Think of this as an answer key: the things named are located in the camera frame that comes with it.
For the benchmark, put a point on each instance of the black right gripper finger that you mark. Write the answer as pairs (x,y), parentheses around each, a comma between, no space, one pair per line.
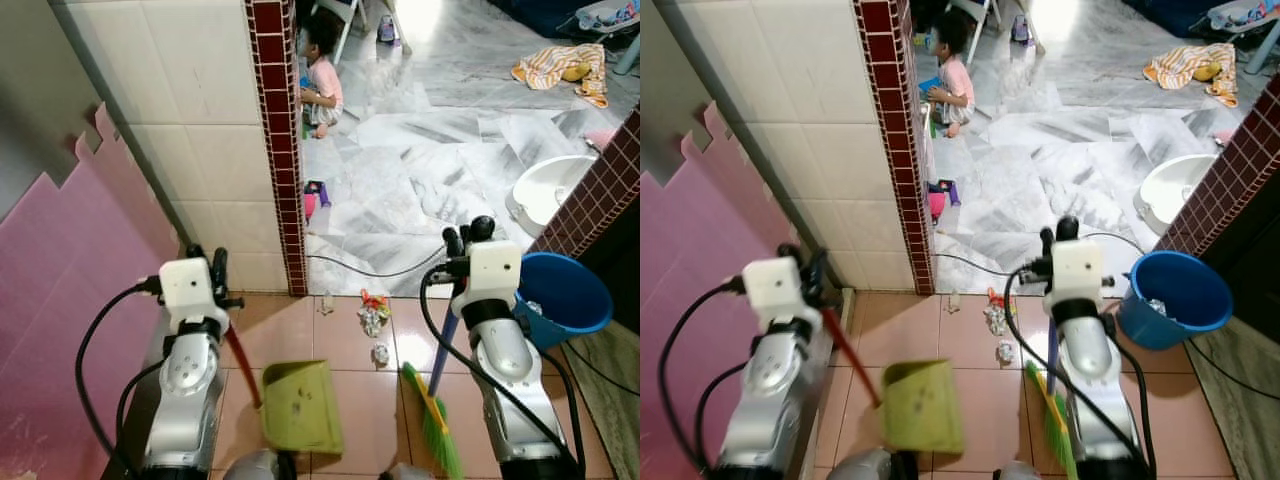
(453,242)
(1047,242)
(483,230)
(1068,229)

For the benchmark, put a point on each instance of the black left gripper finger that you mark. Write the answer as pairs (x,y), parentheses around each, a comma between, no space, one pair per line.
(194,252)
(817,262)
(219,262)
(788,252)

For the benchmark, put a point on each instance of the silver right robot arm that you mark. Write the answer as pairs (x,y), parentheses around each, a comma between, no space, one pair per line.
(1090,370)
(505,360)

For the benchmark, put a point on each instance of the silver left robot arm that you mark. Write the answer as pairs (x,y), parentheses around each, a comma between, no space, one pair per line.
(188,385)
(770,400)

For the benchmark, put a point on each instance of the dark blue floor mat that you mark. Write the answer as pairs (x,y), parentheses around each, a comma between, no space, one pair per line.
(1165,12)
(530,14)

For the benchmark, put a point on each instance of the colourful crumpled wrapper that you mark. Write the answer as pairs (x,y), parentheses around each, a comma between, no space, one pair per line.
(998,314)
(374,316)

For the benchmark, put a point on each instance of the white plastic basin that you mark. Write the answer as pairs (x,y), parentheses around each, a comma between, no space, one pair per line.
(1170,190)
(545,190)

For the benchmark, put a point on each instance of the white crumpled paper ball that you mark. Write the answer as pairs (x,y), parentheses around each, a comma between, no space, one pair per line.
(1005,351)
(381,353)

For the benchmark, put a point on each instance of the crumpled rubbish inside bucket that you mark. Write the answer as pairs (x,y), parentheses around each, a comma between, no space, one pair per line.
(534,308)
(1158,308)

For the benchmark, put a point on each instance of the blue plastic bucket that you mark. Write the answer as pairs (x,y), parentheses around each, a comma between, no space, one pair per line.
(568,285)
(1190,285)

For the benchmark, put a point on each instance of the pink and purple toy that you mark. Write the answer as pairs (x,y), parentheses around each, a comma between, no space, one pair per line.
(942,198)
(314,196)

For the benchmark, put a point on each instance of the small pink object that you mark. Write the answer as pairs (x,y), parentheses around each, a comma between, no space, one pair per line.
(1224,136)
(602,138)

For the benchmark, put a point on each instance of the grey left robot leg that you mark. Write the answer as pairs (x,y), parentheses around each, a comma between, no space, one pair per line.
(865,467)
(255,468)

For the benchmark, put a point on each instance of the grey robot leg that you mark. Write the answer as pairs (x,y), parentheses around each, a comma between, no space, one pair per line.
(865,467)
(1015,471)
(405,472)
(255,468)

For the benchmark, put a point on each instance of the orange striped towel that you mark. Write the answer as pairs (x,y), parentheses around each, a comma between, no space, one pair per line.
(1180,65)
(545,65)

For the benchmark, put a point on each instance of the child in pink shirt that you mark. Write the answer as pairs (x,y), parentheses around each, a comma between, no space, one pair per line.
(325,85)
(957,85)

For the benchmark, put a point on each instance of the small purple bottle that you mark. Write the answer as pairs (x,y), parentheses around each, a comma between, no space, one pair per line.
(387,30)
(1021,30)

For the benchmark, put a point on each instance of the grey right robot leg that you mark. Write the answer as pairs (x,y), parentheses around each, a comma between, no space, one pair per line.
(405,472)
(1015,471)

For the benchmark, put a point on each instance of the grey baby bouncer seat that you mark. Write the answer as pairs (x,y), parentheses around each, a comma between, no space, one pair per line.
(1240,18)
(605,18)

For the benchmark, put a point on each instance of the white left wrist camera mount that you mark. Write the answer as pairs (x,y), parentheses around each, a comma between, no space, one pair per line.
(190,288)
(775,290)

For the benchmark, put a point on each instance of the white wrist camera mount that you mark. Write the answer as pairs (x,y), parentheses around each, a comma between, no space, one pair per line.
(495,272)
(190,288)
(1078,272)
(775,290)

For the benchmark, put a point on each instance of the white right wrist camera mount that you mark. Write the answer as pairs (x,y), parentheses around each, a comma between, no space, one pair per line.
(495,272)
(1078,272)

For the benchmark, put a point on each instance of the pink foam wall panel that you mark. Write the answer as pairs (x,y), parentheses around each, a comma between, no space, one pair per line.
(70,300)
(690,260)

